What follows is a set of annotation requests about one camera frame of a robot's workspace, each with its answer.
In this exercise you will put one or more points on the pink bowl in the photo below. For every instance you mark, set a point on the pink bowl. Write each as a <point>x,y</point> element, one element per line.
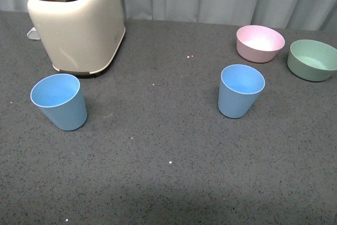
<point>258,44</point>

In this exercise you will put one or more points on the blue cup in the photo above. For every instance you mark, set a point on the blue cup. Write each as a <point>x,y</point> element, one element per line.
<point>61,99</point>
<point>240,86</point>

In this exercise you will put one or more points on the green bowl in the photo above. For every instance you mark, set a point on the green bowl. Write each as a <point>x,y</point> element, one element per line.
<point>312,60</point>

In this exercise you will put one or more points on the cream toaster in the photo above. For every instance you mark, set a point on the cream toaster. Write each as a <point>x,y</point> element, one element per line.
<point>81,37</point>

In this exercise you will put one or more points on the white toaster lever knob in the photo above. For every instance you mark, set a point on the white toaster lever knob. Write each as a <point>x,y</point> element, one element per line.
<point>33,34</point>

